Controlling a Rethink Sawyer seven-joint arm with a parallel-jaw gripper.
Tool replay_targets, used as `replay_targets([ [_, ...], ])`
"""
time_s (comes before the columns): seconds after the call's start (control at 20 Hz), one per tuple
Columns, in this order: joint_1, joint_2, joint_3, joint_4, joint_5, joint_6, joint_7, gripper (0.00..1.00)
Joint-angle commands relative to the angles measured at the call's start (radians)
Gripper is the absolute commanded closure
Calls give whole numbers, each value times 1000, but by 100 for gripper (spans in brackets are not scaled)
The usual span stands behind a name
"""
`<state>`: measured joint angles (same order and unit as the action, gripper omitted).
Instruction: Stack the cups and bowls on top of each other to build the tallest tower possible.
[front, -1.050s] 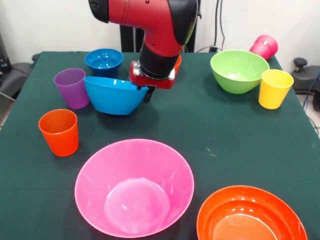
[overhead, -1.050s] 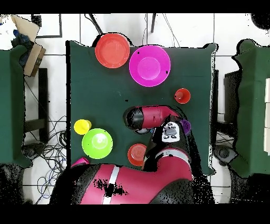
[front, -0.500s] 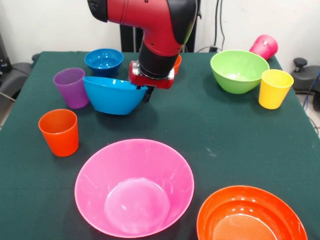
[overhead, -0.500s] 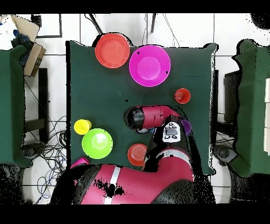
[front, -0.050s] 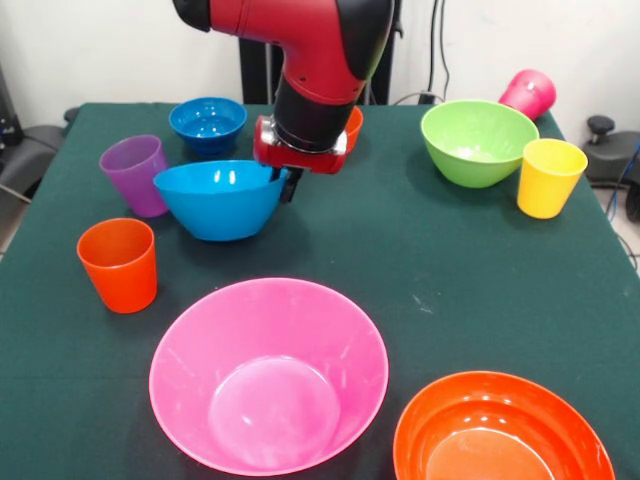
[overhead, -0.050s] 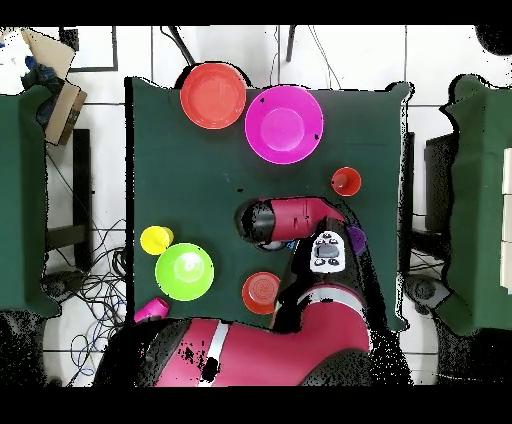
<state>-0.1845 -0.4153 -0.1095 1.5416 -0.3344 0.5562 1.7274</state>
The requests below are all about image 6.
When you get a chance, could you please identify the large pink bowl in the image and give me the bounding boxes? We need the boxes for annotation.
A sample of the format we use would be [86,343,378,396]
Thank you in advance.
[244,84,326,166]

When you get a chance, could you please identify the green bowl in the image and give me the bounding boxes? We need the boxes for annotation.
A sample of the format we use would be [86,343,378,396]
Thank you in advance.
[154,242,216,302]

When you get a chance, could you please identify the large shallow orange bowl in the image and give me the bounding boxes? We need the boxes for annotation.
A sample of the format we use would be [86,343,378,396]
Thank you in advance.
[179,62,248,131]

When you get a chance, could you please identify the dark green table cloth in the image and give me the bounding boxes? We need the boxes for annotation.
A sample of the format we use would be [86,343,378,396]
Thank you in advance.
[124,75,416,333]

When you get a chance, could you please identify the small orange bowl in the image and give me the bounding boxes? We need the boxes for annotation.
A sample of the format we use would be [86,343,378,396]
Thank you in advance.
[241,271,282,316]

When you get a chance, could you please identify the orange cup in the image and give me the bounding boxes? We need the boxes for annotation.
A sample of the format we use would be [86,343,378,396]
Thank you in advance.
[330,166,362,198]

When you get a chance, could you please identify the purple cup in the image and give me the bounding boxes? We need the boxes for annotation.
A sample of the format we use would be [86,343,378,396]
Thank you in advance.
[346,225,368,256]

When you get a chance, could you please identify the yellow cup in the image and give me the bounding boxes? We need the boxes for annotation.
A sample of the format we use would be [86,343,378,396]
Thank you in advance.
[139,225,176,256]

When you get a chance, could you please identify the pink cup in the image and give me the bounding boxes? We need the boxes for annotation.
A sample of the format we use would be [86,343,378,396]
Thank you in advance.
[133,296,171,324]

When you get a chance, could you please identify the black box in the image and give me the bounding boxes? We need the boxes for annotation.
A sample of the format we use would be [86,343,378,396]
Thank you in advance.
[423,132,457,234]

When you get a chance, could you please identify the brown cardboard box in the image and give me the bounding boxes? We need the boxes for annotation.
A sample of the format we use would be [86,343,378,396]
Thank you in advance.
[44,79,88,146]

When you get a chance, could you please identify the green cloth covered table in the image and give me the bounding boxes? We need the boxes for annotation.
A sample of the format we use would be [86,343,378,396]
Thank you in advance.
[0,84,62,319]
[434,73,512,338]

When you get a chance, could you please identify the white boxes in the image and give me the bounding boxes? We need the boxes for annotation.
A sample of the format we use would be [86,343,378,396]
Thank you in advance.
[500,146,512,296]

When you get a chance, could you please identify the beige board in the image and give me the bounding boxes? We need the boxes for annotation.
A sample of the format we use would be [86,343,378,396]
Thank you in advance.
[19,26,77,81]

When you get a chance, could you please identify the tangle of black cables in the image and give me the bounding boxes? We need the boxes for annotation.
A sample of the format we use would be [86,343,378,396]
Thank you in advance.
[45,215,133,387]

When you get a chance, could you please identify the black stool frame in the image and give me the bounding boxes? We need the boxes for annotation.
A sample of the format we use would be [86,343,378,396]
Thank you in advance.
[45,128,94,274]

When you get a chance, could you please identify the black camera tripod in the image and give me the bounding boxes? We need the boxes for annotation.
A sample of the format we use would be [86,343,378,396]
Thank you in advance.
[159,25,298,67]

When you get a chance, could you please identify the black floor frame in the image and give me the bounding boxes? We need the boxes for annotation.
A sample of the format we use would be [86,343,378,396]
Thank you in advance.
[58,25,120,74]

